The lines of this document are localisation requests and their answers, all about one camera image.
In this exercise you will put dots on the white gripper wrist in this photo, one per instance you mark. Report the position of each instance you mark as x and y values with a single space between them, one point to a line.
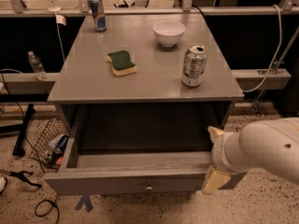
219 154

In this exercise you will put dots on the grey top drawer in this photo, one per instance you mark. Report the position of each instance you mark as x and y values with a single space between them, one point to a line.
144 148

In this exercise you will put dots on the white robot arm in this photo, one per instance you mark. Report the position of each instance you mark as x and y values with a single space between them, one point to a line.
272 145

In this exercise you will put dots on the grey drawer cabinet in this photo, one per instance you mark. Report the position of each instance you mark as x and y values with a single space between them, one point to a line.
87 77

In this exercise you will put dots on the green white soda can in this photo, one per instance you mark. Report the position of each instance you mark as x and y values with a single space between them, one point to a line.
194 65

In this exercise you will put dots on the green yellow sponge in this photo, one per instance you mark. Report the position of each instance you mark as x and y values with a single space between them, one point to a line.
121 63

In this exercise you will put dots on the white bowl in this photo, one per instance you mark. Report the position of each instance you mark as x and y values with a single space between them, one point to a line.
168 33

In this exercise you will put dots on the blue white packet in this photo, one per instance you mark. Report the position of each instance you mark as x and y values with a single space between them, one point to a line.
58 144

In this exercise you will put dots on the orange ball in basket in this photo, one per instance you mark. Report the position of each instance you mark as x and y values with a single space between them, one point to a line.
59 161

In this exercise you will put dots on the blue silver energy drink can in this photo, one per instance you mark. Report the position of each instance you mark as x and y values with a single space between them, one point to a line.
98 15

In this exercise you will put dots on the black bar on floor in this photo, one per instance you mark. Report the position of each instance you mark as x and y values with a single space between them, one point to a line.
18 150

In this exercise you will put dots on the clear plastic water bottle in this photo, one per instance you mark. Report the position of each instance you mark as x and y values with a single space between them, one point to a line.
37 66

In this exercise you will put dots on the wire basket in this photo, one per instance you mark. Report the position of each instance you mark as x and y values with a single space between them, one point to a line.
45 158

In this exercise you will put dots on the white lamp with cable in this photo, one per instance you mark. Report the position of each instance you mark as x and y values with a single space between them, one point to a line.
60 20

